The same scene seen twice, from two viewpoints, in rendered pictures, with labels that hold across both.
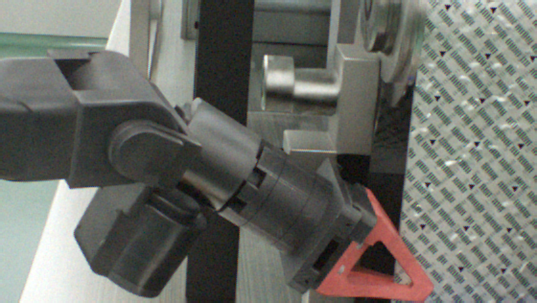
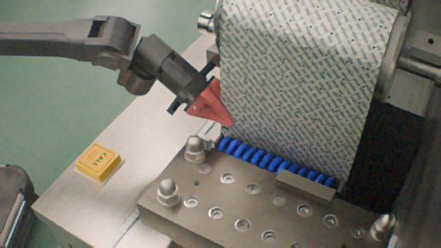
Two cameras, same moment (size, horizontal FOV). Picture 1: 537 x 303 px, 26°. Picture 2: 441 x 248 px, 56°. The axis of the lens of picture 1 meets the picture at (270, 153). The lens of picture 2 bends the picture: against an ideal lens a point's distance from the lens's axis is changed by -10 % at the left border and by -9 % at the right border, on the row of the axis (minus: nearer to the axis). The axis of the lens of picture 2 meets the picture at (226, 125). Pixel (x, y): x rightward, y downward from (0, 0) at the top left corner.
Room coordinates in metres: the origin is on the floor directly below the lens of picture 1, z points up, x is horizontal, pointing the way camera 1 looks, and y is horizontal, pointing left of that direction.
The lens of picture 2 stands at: (0.26, -0.41, 1.60)
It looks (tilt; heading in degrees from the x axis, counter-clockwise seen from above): 45 degrees down; 34
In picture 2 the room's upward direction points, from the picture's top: straight up
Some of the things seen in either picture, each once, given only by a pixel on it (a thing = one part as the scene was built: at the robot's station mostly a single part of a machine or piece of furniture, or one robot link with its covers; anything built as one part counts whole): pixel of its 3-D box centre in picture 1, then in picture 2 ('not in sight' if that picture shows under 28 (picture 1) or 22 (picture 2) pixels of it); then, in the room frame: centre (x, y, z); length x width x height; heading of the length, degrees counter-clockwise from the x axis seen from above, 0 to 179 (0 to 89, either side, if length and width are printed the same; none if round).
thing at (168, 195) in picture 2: not in sight; (167, 189); (0.55, -0.10, 1.05); 0.04 x 0.04 x 0.04
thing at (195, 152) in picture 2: not in sight; (194, 146); (0.65, -0.08, 1.05); 0.04 x 0.04 x 0.04
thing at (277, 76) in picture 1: (276, 82); (207, 22); (0.80, 0.00, 1.18); 0.04 x 0.02 x 0.04; 5
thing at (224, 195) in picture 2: not in sight; (273, 228); (0.61, -0.26, 1.00); 0.40 x 0.16 x 0.06; 95
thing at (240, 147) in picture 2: not in sight; (277, 166); (0.70, -0.21, 1.03); 0.21 x 0.04 x 0.03; 95
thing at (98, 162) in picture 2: not in sight; (97, 162); (0.60, 0.14, 0.91); 0.07 x 0.07 x 0.02; 5
